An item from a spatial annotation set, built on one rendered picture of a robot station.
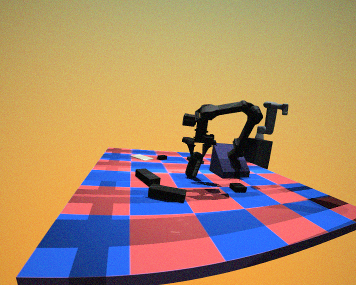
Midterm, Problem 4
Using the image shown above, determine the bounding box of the cream flat rectangular panel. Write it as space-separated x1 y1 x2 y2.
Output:
131 154 153 161

